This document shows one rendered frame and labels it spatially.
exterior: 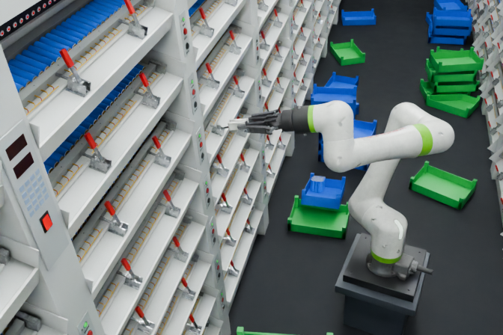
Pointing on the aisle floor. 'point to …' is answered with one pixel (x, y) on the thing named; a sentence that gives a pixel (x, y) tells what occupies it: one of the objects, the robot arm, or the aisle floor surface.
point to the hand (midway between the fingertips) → (238, 124)
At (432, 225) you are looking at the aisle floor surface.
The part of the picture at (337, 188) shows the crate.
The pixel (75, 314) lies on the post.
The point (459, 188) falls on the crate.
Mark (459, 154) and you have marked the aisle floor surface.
